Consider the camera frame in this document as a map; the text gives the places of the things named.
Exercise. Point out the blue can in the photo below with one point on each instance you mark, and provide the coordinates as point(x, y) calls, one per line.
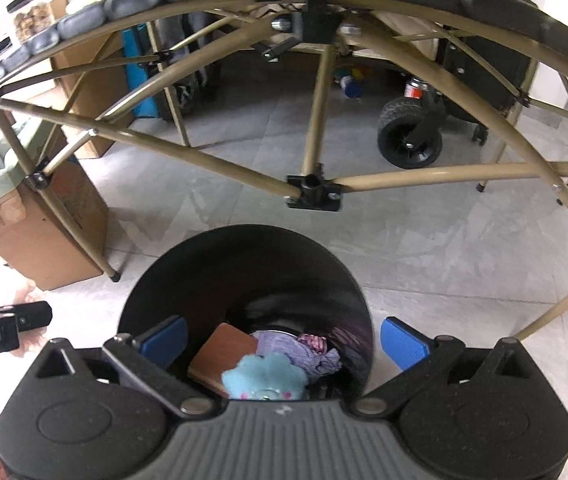
point(353, 87)

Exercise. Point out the large brown cardboard box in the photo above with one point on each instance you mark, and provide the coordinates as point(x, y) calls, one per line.
point(94, 85)

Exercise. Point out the black round trash bin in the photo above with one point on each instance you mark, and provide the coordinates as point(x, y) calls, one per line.
point(244, 260)

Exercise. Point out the tan slatted folding table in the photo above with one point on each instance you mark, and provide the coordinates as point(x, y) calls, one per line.
point(314, 187)

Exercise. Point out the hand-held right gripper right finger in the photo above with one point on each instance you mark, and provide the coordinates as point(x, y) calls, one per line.
point(401, 342)

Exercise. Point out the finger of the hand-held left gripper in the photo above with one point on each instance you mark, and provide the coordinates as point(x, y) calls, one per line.
point(34, 315)

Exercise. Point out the tall cardboard bin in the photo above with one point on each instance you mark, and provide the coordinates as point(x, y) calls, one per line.
point(39, 240)

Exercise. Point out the pale pink soft object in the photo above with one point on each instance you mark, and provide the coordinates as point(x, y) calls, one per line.
point(31, 292)

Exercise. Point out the purple cloth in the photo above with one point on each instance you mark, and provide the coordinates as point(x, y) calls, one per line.
point(284, 347)

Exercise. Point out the pink striped knitted cloth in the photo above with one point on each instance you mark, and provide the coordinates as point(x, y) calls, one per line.
point(312, 344)

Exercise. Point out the red and white gas can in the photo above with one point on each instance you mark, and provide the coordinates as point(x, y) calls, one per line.
point(414, 91)

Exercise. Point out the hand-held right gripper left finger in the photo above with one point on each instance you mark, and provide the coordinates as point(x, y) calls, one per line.
point(164, 342)

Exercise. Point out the clear jar of cookies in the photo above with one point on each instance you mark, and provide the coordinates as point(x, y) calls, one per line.
point(34, 17)

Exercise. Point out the pink and cream sponge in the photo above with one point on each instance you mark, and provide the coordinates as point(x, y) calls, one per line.
point(219, 355)

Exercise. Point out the black folding wagon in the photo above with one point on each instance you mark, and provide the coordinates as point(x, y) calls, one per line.
point(406, 140)

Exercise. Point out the light blue plush toy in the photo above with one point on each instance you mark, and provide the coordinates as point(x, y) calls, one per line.
point(259, 375)

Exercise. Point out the dark grey bag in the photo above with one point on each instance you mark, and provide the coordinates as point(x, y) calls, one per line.
point(194, 70)

